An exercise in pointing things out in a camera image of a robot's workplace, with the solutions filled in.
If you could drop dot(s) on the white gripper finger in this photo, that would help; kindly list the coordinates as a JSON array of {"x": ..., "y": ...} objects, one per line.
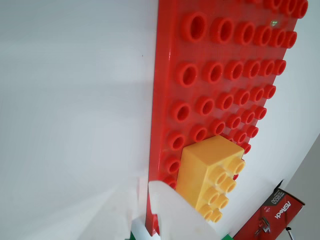
[
  {"x": 180, "y": 220},
  {"x": 143, "y": 231}
]

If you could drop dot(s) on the green lego brick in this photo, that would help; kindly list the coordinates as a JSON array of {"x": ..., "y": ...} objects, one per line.
[{"x": 131, "y": 236}]

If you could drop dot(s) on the red lego baseplate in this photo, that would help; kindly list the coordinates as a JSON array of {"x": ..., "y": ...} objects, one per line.
[{"x": 215, "y": 100}]

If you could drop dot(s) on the red ASRock cardboard box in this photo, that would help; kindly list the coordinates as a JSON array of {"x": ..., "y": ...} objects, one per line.
[{"x": 272, "y": 215}]

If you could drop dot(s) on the yellow lego brick brick-wall print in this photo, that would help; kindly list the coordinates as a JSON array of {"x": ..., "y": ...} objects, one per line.
[{"x": 200, "y": 165}]

